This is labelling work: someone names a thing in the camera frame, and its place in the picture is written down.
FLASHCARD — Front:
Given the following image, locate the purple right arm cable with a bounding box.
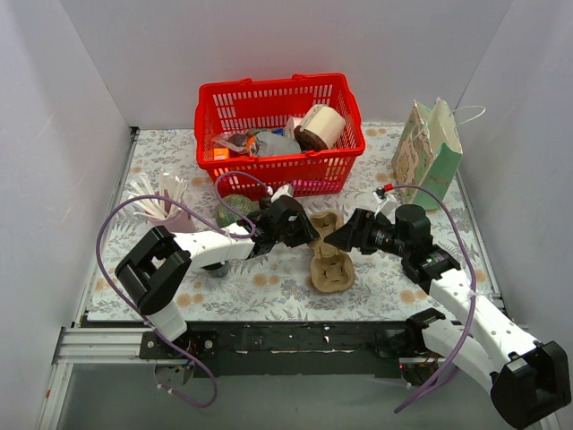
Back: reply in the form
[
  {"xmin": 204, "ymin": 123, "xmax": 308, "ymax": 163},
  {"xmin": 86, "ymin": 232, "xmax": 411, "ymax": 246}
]
[{"xmin": 393, "ymin": 184, "xmax": 478, "ymax": 414}]

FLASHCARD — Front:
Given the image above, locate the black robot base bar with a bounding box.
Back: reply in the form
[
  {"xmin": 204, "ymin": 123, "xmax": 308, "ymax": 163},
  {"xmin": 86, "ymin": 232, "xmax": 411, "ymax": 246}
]
[{"xmin": 139, "ymin": 322, "xmax": 444, "ymax": 385}]

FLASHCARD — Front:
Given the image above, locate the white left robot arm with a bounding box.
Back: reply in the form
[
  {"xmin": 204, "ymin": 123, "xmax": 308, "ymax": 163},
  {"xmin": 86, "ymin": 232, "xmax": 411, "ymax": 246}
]
[{"xmin": 115, "ymin": 195, "xmax": 320, "ymax": 358}]

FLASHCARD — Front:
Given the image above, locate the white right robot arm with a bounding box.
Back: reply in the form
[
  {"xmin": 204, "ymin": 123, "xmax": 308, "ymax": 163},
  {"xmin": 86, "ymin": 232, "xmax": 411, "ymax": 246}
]
[{"xmin": 325, "ymin": 204, "xmax": 572, "ymax": 429}]

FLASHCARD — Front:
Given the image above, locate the orange snack box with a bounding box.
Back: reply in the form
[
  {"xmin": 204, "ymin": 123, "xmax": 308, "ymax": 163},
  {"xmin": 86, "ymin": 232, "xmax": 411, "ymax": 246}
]
[{"xmin": 213, "ymin": 148, "xmax": 230, "ymax": 160}]

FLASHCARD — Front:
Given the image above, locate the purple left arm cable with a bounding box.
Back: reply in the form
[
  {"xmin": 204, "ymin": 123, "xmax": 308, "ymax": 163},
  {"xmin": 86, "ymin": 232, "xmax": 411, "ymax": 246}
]
[{"xmin": 97, "ymin": 171, "xmax": 278, "ymax": 408}]

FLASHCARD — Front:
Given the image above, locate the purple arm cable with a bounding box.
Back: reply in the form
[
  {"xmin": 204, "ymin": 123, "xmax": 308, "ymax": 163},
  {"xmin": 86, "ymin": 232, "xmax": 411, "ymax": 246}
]
[
  {"xmin": 393, "ymin": 184, "xmax": 478, "ymax": 414},
  {"xmin": 97, "ymin": 171, "xmax": 278, "ymax": 408}
]

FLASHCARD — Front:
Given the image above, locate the red plastic shopping basket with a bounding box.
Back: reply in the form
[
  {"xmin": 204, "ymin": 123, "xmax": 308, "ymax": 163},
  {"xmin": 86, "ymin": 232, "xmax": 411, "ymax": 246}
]
[{"xmin": 194, "ymin": 73, "xmax": 366, "ymax": 200}]

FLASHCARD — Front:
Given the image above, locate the green illustrated paper bag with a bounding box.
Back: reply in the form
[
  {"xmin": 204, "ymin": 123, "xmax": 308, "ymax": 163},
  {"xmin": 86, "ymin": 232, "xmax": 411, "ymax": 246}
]
[{"xmin": 391, "ymin": 99, "xmax": 463, "ymax": 211}]

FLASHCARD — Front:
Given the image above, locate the brown cardboard cup carrier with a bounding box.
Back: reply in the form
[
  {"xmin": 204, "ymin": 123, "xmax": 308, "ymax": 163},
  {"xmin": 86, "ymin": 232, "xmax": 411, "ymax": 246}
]
[{"xmin": 308, "ymin": 211, "xmax": 355, "ymax": 294}]

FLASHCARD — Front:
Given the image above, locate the green netted melon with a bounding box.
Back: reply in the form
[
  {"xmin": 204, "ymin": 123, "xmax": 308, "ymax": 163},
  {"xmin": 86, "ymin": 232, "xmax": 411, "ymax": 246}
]
[{"xmin": 215, "ymin": 194, "xmax": 259, "ymax": 228}]

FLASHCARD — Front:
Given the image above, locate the pink cup of straws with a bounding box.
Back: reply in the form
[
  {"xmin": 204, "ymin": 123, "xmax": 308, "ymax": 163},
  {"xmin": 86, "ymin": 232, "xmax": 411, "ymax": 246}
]
[{"xmin": 129, "ymin": 170, "xmax": 196, "ymax": 233}]

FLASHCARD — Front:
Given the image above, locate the grey foil pouch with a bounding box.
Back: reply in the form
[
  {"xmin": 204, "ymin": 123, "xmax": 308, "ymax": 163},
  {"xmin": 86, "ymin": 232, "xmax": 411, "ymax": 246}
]
[{"xmin": 248, "ymin": 132, "xmax": 301, "ymax": 157}]

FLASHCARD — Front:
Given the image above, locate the floral patterned table mat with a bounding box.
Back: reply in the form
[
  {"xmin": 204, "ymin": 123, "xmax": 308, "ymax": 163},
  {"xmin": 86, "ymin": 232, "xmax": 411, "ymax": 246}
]
[{"xmin": 84, "ymin": 123, "xmax": 500, "ymax": 324}]

